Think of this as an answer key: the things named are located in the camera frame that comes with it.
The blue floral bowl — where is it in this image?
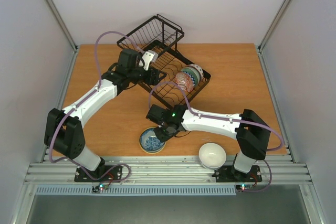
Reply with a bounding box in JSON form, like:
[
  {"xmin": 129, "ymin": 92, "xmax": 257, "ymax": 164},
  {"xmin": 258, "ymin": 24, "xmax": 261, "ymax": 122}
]
[{"xmin": 139, "ymin": 127, "xmax": 165, "ymax": 154}]

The red geometric small bowl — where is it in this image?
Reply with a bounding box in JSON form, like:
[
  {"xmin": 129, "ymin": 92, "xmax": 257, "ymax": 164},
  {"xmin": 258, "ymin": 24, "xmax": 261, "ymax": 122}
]
[{"xmin": 175, "ymin": 72, "xmax": 194, "ymax": 92}]

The celadon green bowl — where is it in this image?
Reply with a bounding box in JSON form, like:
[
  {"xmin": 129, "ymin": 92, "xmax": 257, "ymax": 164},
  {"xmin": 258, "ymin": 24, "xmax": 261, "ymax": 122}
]
[{"xmin": 181, "ymin": 67, "xmax": 201, "ymax": 86}]

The black wire dish rack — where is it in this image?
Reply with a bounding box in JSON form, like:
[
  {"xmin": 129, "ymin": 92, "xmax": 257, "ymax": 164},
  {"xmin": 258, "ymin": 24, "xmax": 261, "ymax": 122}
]
[{"xmin": 117, "ymin": 14, "xmax": 211, "ymax": 109}]

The plain white bowl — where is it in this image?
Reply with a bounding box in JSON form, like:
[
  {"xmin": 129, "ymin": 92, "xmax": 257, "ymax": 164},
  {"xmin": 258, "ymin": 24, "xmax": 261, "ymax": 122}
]
[{"xmin": 198, "ymin": 143, "xmax": 227, "ymax": 170}]

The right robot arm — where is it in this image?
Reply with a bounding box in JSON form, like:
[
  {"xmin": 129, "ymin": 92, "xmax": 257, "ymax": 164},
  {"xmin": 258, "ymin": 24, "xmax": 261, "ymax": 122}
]
[{"xmin": 146, "ymin": 105, "xmax": 270, "ymax": 180}]

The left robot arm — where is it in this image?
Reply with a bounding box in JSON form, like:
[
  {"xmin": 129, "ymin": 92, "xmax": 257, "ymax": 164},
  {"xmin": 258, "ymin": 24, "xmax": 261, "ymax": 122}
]
[{"xmin": 44, "ymin": 49, "xmax": 165, "ymax": 181}]

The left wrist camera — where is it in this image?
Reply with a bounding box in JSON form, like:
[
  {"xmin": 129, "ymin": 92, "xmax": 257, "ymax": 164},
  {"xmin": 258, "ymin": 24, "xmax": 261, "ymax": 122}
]
[{"xmin": 142, "ymin": 50, "xmax": 158, "ymax": 70}]

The aluminium rail frame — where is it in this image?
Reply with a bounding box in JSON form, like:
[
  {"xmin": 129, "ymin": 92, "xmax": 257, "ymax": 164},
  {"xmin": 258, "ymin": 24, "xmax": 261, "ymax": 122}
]
[{"xmin": 24, "ymin": 155, "xmax": 312, "ymax": 185}]

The blue slotted cable duct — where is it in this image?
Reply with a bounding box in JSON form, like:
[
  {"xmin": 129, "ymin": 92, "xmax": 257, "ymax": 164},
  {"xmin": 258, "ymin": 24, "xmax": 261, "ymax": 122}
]
[{"xmin": 35, "ymin": 185, "xmax": 236, "ymax": 197}]

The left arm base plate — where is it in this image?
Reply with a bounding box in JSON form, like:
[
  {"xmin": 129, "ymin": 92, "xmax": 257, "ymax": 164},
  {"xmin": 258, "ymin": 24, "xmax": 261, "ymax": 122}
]
[{"xmin": 74, "ymin": 165, "xmax": 122, "ymax": 183}]

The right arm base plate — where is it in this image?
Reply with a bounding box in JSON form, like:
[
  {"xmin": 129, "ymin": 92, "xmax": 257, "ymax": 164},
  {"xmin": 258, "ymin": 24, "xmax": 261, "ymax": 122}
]
[{"xmin": 212, "ymin": 165, "xmax": 262, "ymax": 183}]

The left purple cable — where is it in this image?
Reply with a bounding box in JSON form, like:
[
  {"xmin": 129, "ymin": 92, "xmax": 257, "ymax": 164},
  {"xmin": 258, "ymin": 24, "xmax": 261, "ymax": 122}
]
[{"xmin": 48, "ymin": 31, "xmax": 145, "ymax": 183}]

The purple cable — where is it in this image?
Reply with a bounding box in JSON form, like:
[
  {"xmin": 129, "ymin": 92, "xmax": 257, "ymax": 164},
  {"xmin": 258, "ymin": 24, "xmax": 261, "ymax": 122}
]
[
  {"xmin": 148, "ymin": 81, "xmax": 286, "ymax": 193},
  {"xmin": 48, "ymin": 31, "xmax": 145, "ymax": 183}
]

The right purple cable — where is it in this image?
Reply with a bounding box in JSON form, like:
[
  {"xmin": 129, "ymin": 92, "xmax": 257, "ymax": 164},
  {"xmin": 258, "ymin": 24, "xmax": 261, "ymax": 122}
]
[{"xmin": 148, "ymin": 81, "xmax": 286, "ymax": 193}]

